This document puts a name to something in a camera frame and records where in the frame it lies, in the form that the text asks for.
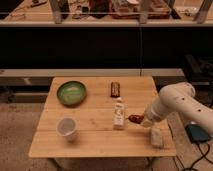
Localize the green bowl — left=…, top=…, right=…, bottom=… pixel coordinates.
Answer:
left=56, top=81, right=87, bottom=106

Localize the clear plastic cup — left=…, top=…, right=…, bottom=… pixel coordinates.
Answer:
left=56, top=118, right=77, bottom=142

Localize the blue box on floor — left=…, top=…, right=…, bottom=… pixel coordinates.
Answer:
left=185, top=124, right=211, bottom=143

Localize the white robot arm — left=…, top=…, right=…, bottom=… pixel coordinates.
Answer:
left=140, top=82, right=213, bottom=135

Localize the white squeeze tube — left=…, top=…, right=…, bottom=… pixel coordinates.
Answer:
left=113, top=97, right=125, bottom=130

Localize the black cable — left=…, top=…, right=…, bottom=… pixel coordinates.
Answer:
left=169, top=133, right=213, bottom=171

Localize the brown chocolate bar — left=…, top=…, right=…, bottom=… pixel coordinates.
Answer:
left=111, top=82, right=120, bottom=97

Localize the red pepper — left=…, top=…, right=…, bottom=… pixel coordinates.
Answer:
left=128, top=115, right=144, bottom=124

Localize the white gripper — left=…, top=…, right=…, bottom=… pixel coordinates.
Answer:
left=140, top=105, right=161, bottom=128

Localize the wooden table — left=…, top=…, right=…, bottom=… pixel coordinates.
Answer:
left=29, top=76, right=176, bottom=158

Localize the long workbench shelf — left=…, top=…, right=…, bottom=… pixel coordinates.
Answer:
left=0, top=0, right=213, bottom=28

